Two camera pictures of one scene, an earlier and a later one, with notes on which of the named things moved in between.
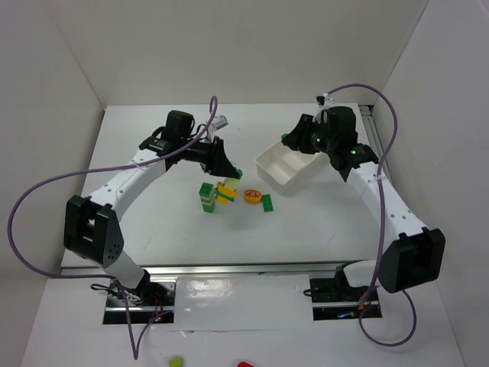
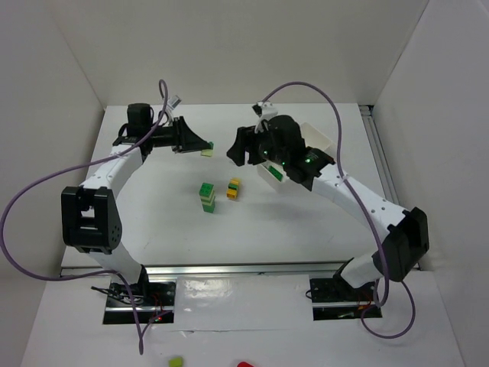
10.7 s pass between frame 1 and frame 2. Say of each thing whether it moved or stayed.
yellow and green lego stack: moved
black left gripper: moved
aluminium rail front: stayed
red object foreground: stayed
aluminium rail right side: stayed
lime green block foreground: stayed
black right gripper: moved
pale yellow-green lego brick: moved
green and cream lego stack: stayed
